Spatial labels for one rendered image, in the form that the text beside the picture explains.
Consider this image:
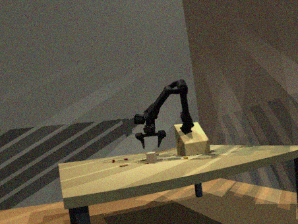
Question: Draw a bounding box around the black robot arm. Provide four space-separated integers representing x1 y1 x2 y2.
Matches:
134 79 194 134

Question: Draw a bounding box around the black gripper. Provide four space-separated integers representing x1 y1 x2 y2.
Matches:
135 123 166 149

